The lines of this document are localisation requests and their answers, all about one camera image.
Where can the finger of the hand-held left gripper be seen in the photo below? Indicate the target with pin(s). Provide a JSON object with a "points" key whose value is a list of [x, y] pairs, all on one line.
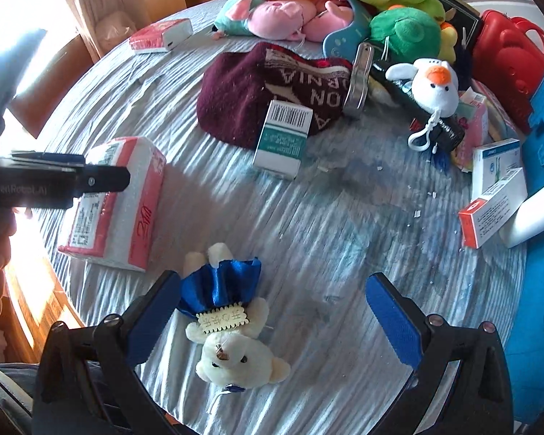
{"points": [[50, 157], [104, 179]]}

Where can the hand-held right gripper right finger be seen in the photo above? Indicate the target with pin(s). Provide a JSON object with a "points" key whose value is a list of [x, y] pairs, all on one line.
{"points": [[392, 321]]}

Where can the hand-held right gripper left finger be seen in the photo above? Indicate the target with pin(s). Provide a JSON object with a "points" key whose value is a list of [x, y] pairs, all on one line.
{"points": [[150, 317]]}

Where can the large pink white tissue pack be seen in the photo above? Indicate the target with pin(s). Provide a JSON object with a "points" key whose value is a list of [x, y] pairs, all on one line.
{"points": [[127, 217]]}

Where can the white teddy bear blue dress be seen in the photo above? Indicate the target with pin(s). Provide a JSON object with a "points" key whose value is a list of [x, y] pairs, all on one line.
{"points": [[229, 321]]}

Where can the teal white medicine box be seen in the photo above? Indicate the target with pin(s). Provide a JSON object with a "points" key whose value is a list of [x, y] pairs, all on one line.
{"points": [[279, 149]]}

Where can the blue plastic container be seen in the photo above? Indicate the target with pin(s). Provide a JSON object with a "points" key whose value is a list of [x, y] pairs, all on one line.
{"points": [[541, 181]]}

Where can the metal shoehorn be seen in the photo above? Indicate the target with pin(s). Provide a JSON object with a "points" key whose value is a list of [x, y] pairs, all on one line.
{"points": [[358, 86]]}

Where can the red white medicine box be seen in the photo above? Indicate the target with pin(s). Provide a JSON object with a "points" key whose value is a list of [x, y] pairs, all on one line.
{"points": [[489, 213]]}

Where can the small pink white tissue pack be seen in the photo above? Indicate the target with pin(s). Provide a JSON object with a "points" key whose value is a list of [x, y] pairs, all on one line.
{"points": [[161, 36]]}

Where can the maroon knit hat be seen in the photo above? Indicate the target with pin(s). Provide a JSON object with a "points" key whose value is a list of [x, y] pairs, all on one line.
{"points": [[235, 95]]}

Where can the white paper tube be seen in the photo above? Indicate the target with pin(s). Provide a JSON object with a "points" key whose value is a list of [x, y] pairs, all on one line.
{"points": [[532, 220]]}

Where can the white blue medicine box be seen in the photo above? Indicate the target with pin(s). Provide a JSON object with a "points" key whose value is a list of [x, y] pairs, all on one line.
{"points": [[494, 165]]}

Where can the pink colourful carton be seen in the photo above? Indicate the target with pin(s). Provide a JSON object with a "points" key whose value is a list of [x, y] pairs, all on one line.
{"points": [[471, 131]]}

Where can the pink pig plush toy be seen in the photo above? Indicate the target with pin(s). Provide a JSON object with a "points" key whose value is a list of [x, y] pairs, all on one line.
{"points": [[276, 18]]}

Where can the blue toy guitar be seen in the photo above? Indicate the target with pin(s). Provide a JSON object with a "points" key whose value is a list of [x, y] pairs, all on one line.
{"points": [[342, 43]]}

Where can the yellow plush toy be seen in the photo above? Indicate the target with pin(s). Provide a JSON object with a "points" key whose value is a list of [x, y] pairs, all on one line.
{"points": [[449, 40]]}

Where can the red plastic case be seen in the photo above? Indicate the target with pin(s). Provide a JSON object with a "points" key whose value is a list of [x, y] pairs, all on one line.
{"points": [[507, 59]]}

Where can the round green plush toy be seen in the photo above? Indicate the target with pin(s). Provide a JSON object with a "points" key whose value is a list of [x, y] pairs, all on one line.
{"points": [[401, 31]]}

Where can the black box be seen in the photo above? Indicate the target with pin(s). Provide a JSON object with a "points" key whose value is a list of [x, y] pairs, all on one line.
{"points": [[462, 18]]}

